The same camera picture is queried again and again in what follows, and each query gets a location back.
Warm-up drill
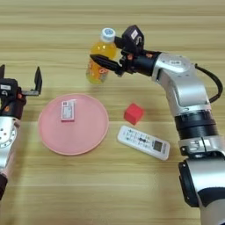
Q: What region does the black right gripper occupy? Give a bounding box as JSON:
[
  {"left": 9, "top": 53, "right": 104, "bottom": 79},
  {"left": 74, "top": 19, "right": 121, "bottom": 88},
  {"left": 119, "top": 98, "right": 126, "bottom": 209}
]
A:
[{"left": 89, "top": 35, "right": 163, "bottom": 77}]

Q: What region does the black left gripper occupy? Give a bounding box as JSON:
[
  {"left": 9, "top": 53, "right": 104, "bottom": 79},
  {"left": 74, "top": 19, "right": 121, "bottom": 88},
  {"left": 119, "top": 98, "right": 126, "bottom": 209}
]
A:
[{"left": 0, "top": 64, "right": 44, "bottom": 120}]

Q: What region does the orange juice bottle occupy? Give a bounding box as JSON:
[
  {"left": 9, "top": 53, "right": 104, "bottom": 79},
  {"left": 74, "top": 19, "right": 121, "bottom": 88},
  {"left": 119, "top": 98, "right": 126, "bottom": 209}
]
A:
[{"left": 85, "top": 27, "right": 119, "bottom": 85}]

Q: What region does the red cube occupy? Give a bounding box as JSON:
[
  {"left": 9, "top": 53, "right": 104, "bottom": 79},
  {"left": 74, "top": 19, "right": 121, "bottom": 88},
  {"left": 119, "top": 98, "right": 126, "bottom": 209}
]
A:
[{"left": 123, "top": 103, "right": 145, "bottom": 126}]

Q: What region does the white remote control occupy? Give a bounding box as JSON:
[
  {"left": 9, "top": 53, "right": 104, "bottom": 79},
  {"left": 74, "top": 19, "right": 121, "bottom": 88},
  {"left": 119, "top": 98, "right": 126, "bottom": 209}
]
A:
[{"left": 117, "top": 125, "right": 171, "bottom": 162}]

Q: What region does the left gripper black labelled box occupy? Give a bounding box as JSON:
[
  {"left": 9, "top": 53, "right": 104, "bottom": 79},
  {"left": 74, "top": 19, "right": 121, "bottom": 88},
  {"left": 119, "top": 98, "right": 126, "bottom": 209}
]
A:
[{"left": 0, "top": 77, "right": 19, "bottom": 100}]

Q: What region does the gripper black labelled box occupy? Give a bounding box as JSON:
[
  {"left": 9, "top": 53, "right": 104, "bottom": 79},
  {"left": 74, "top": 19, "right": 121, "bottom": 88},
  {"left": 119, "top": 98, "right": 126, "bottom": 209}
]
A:
[
  {"left": 121, "top": 25, "right": 145, "bottom": 55},
  {"left": 0, "top": 77, "right": 19, "bottom": 100}
]

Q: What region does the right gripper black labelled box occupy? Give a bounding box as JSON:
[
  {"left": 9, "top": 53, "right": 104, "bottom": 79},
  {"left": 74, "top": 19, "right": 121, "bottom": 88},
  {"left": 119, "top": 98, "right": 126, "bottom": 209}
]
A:
[{"left": 121, "top": 25, "right": 145, "bottom": 55}]

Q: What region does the small white red card box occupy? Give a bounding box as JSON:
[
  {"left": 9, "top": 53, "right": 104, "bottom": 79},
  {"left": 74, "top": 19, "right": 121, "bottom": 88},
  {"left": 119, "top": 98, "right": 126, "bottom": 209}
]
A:
[{"left": 61, "top": 99, "right": 76, "bottom": 123}]

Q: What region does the pink round plate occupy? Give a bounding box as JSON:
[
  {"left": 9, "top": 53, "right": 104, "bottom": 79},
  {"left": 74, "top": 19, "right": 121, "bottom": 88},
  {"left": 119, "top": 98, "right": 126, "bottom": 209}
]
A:
[{"left": 38, "top": 93, "right": 110, "bottom": 156}]

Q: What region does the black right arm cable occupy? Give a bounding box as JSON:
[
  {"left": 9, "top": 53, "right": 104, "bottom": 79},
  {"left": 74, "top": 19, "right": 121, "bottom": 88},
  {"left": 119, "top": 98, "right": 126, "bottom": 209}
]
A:
[{"left": 194, "top": 63, "right": 224, "bottom": 105}]

